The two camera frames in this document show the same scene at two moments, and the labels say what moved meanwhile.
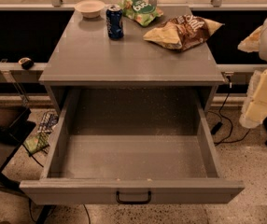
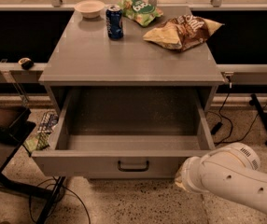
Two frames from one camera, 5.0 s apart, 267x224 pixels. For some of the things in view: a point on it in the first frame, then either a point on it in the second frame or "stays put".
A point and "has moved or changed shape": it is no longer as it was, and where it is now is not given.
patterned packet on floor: [48, 122] stays put
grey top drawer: [131, 146] has moved or changed shape
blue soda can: [115, 21] stays put
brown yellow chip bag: [183, 33] stays put
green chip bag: [140, 11] stays put
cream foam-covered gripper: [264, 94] → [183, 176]
